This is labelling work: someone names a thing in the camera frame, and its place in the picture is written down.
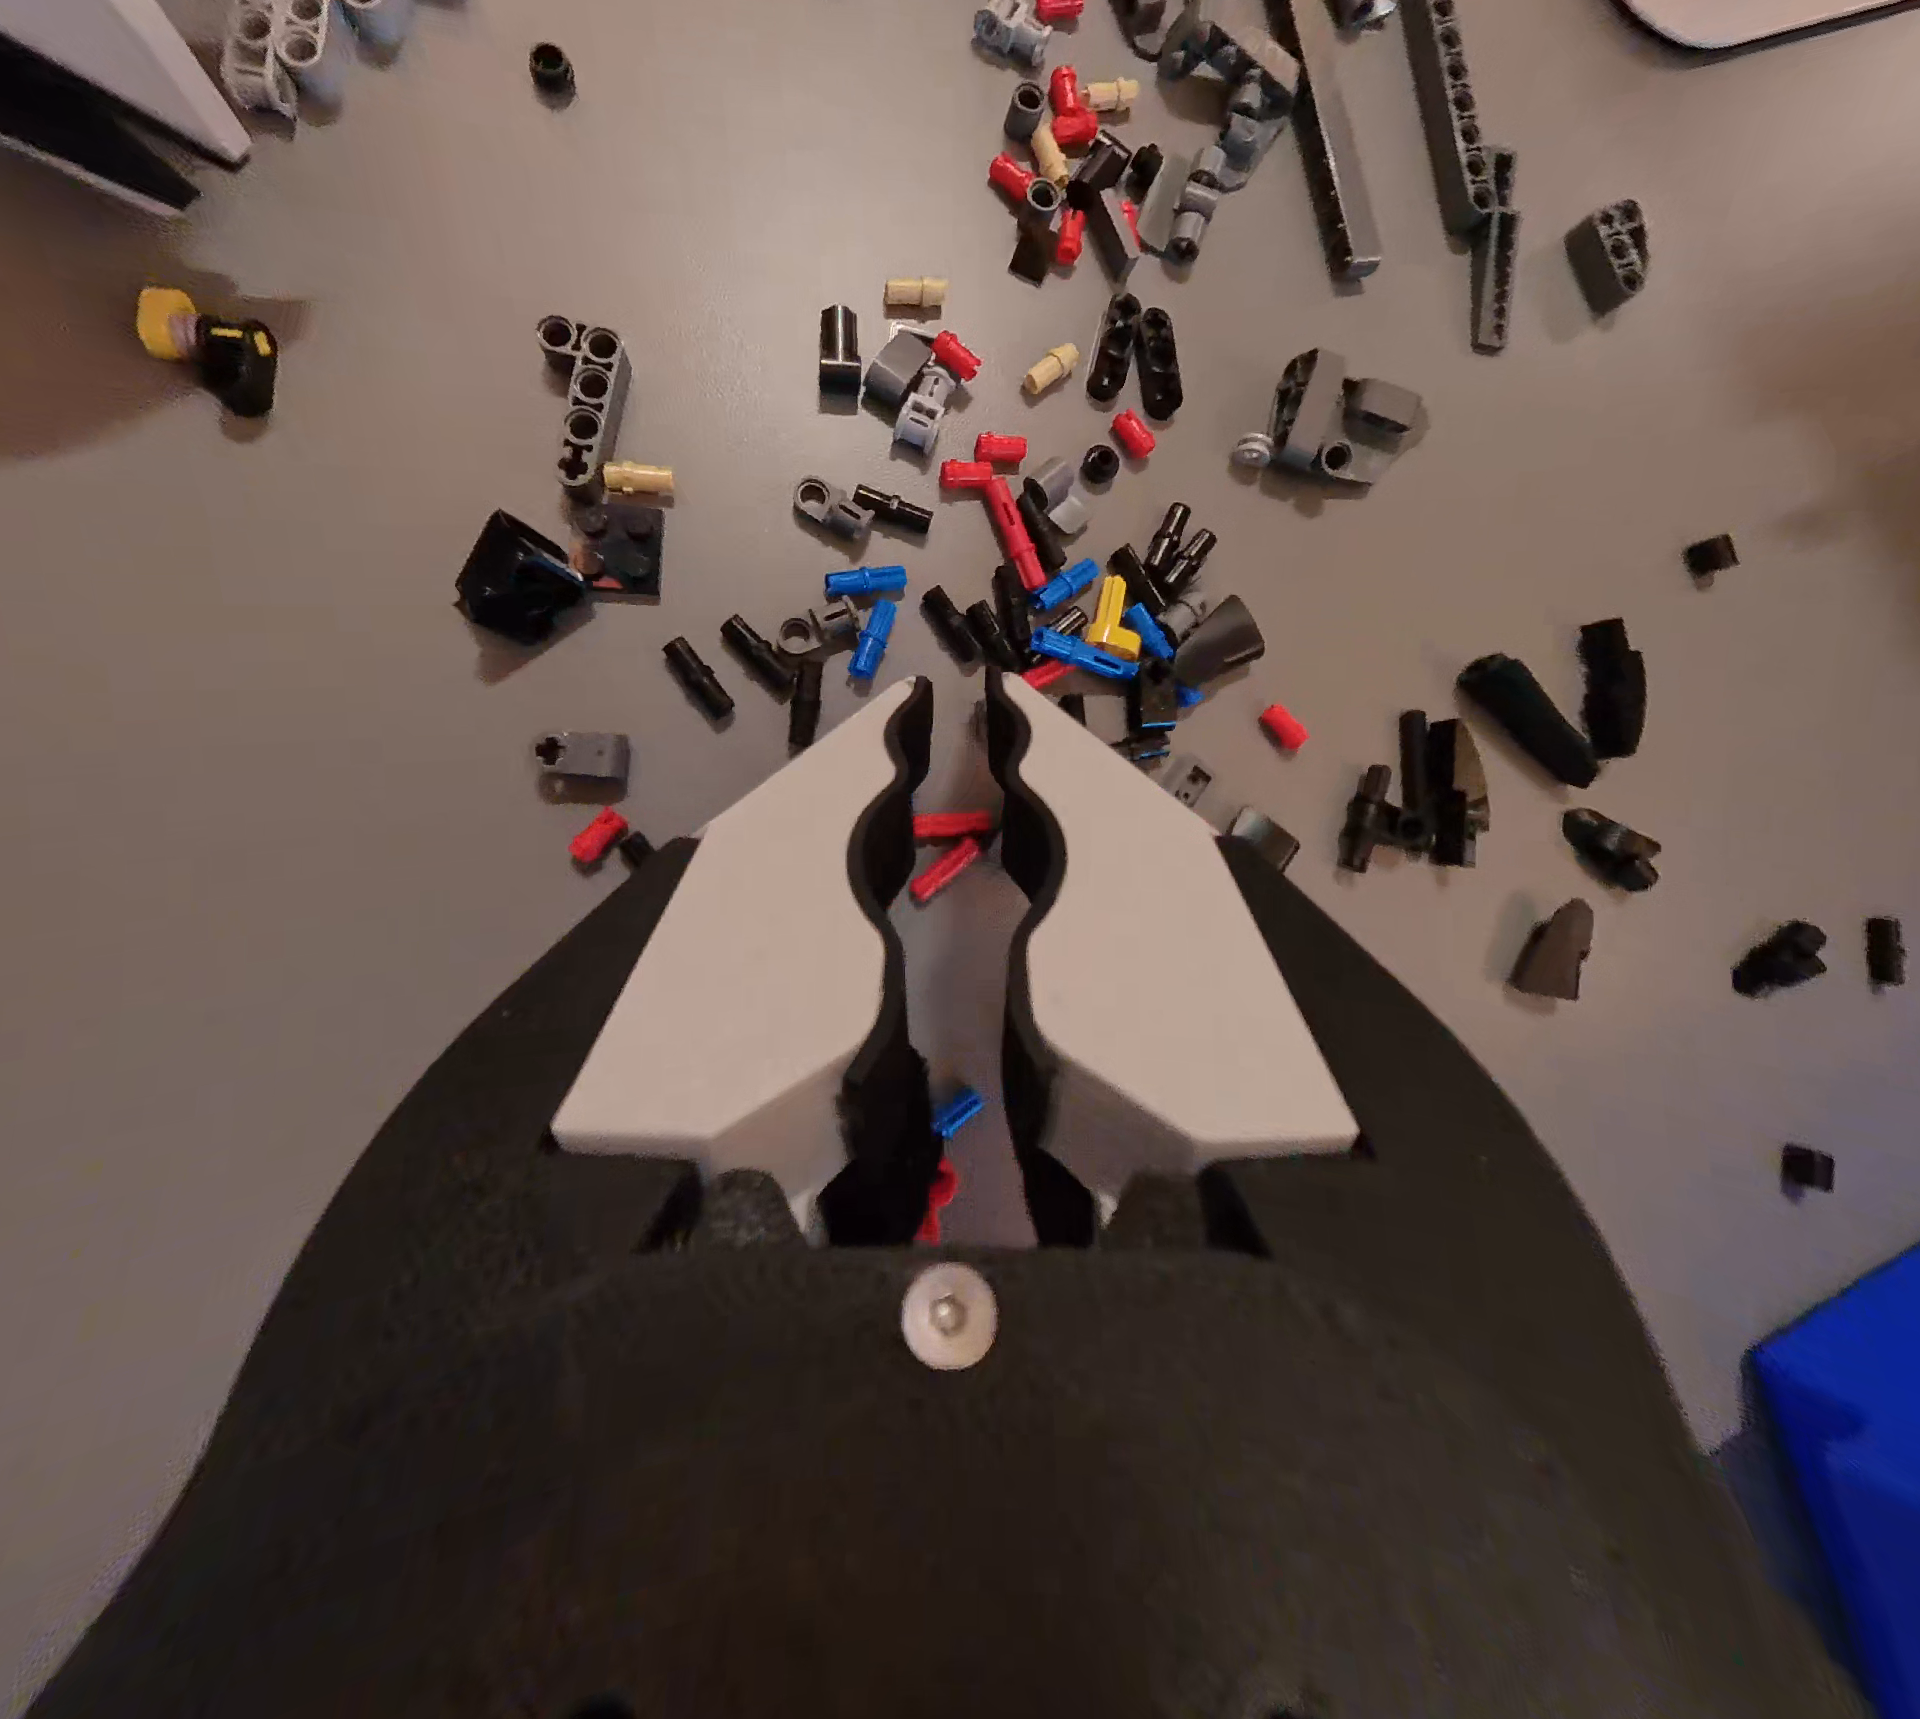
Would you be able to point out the blue plastic bin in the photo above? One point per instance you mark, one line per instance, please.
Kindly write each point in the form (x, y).
(1852, 1448)

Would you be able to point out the dark grey L-shaped lego beam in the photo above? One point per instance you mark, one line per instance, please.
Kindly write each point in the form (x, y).
(594, 400)

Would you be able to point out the dark grey angled lego panel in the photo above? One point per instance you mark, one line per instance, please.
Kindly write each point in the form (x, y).
(1344, 413)

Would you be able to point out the long dark grey lego beam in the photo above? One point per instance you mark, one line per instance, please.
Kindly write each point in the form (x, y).
(1319, 129)
(1441, 53)

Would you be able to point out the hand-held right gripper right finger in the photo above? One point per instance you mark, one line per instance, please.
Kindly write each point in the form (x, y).
(1187, 1000)

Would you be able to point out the pile of lego pieces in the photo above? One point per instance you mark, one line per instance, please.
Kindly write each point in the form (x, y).
(1052, 580)

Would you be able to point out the black square lego bracket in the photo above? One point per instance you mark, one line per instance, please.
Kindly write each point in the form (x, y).
(516, 574)

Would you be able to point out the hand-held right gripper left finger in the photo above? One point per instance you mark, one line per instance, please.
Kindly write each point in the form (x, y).
(721, 1000)

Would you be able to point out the dark grey curved lego block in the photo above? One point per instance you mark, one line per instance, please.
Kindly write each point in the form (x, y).
(1609, 254)

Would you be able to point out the cluster of black lego panels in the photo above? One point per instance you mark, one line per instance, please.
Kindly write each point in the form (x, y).
(1531, 715)

